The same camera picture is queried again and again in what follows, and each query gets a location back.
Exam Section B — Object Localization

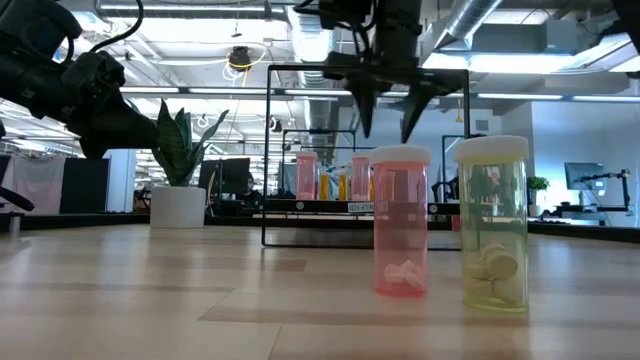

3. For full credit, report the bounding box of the pale hanging cloth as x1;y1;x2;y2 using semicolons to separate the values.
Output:
2;154;66;215

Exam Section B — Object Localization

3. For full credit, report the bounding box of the black jointed stand arm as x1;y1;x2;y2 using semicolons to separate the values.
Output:
574;168;632;211

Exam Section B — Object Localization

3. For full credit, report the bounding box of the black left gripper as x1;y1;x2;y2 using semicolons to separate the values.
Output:
23;76;163;161

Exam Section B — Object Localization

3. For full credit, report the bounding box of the snake plant in white pot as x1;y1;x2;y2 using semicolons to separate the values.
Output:
149;99;231;230

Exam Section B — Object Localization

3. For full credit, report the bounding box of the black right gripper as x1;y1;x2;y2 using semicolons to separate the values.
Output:
322;48;469;145

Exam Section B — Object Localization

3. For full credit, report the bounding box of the person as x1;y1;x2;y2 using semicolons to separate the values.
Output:
238;172;262;204

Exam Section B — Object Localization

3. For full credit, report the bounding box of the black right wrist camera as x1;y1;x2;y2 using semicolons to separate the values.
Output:
319;0;375;30

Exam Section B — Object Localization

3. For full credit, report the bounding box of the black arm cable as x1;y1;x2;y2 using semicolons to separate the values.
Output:
294;0;381;57
89;0;146;53

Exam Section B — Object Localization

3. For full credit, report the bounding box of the bluish lit monitor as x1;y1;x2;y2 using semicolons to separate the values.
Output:
564;162;605;190

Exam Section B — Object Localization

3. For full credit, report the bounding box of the black computer monitor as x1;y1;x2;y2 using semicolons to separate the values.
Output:
198;159;222;195
219;157;251;195

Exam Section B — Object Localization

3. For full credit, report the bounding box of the amber pill bottle white cap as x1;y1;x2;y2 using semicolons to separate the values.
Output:
337;170;353;202

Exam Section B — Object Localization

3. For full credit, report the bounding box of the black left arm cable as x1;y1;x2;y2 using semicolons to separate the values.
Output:
89;0;146;53

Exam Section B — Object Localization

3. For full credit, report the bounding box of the black ceiling device yellow cable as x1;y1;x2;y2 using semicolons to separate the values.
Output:
227;43;271;71

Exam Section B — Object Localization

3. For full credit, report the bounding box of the black-framed wooden shelf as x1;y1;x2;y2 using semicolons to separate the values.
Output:
260;63;471;250

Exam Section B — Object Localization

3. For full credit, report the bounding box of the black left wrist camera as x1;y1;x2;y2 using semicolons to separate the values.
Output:
61;49;127;101

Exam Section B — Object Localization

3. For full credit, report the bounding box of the white pillar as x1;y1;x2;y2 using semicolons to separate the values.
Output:
102;147;137;214

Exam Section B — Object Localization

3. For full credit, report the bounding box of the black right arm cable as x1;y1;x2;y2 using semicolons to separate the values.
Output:
294;0;381;57

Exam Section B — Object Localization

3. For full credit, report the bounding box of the black aluminium rail frame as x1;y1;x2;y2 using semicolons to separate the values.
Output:
0;212;630;245

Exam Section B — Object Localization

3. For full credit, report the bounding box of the wide bright ceiling light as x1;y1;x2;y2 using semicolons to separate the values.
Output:
422;47;619;76

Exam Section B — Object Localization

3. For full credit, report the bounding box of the black partition panel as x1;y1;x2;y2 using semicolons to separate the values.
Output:
59;157;110;216

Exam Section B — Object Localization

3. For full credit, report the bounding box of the long ceiling light strip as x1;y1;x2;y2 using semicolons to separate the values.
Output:
119;85;374;98

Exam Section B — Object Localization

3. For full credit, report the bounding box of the small green potted plant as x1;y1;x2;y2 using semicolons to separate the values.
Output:
527;175;550;218

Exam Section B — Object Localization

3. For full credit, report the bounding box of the pink pill bottle white cap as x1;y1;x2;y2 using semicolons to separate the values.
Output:
295;151;319;201
369;145;432;299
350;152;372;202

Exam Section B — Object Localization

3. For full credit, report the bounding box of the silver spiral ceiling duct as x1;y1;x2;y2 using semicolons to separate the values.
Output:
284;0;344;166
422;0;504;94

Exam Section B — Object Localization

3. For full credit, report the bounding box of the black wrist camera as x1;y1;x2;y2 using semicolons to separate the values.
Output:
319;0;375;30
61;49;127;101

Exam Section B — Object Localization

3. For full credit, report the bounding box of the yellow-green pill bottle white cap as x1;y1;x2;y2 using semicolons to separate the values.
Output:
453;135;531;314

